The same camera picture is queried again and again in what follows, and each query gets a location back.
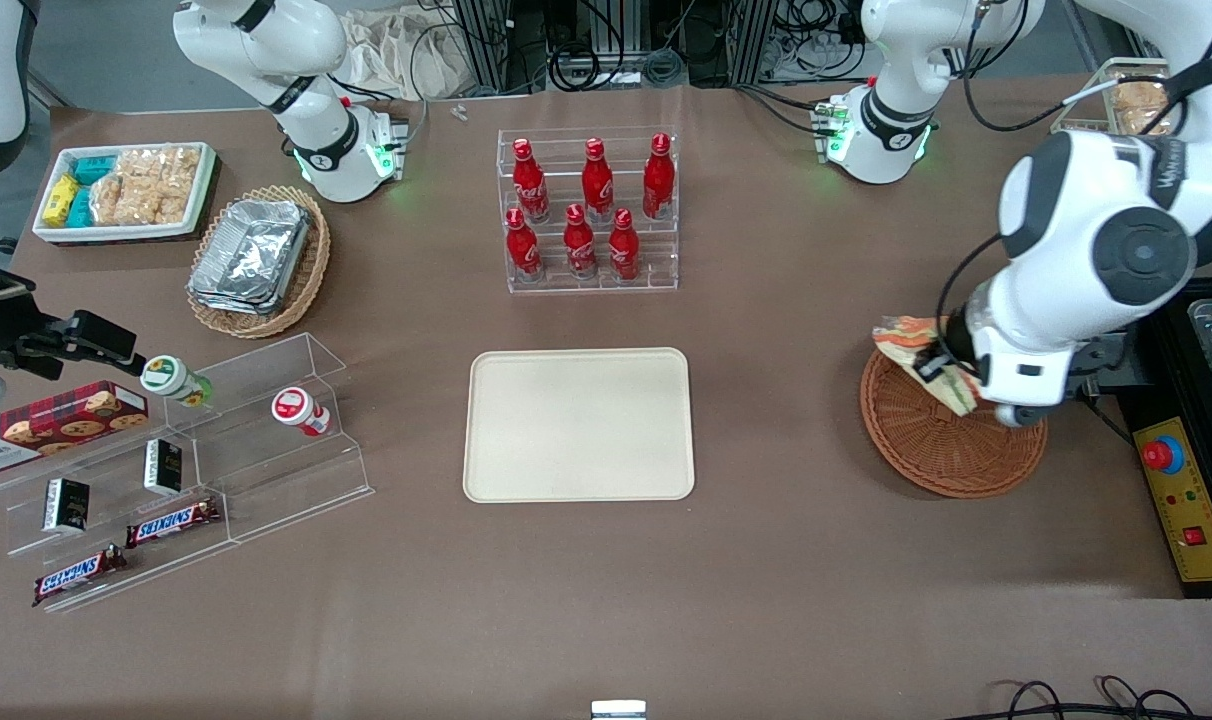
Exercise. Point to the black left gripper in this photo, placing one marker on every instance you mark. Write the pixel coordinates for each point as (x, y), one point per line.
(956, 342)

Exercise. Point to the triangle sandwich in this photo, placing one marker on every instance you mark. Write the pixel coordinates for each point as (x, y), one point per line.
(901, 340)

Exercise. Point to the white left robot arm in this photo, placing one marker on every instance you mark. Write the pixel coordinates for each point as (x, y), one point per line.
(1076, 210)

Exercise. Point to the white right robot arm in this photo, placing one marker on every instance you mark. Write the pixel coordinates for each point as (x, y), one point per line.
(316, 130)

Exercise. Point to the round brown wicker basket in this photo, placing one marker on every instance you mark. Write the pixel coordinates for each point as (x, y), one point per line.
(946, 450)

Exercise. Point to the oval light wicker basket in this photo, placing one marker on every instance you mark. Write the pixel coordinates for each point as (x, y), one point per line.
(311, 270)

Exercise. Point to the beige plastic tray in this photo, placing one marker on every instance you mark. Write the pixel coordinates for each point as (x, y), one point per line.
(578, 425)

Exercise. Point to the green lid white cup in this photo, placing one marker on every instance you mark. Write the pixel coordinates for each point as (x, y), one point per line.
(166, 378)

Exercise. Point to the red tartan cookie box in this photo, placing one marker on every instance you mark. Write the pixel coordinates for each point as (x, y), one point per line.
(56, 425)

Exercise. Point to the white rectangular plastic bin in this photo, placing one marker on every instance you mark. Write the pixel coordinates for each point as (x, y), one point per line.
(126, 233)

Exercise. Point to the teal snack pack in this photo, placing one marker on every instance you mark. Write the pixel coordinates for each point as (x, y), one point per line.
(94, 169)
(81, 208)

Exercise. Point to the yellow snack pack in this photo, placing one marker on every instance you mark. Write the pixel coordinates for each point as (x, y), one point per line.
(60, 200)

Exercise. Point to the clear bag rice crackers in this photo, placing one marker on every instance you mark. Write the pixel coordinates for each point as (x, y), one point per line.
(126, 195)
(176, 185)

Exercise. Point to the small black box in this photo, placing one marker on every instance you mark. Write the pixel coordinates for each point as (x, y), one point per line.
(164, 467)
(66, 505)

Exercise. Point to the stacked silver foil trays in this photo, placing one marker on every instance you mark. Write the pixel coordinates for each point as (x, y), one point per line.
(251, 255)

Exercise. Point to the brown Snickers bar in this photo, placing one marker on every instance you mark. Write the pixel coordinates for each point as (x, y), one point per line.
(76, 575)
(171, 523)

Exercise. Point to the red lid white cup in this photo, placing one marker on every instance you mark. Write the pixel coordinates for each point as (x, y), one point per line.
(294, 408)

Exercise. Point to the clear acrylic tiered shelf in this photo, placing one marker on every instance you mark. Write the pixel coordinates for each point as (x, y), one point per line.
(266, 470)

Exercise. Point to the yellow emergency stop control box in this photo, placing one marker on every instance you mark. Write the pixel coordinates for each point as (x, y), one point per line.
(1191, 510)

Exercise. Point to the clear acrylic bottle rack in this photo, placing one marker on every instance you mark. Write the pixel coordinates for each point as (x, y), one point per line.
(656, 255)

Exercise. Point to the red cola bottle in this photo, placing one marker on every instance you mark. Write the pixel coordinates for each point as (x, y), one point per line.
(531, 185)
(580, 247)
(597, 185)
(658, 182)
(623, 250)
(523, 250)

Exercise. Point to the crumpled beige cloth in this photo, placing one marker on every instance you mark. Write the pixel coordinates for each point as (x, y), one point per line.
(406, 55)

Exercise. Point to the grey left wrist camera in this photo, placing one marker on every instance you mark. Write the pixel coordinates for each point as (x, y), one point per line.
(1021, 415)

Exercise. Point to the aluminium frame profiles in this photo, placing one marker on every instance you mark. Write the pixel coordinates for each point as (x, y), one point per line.
(486, 45)

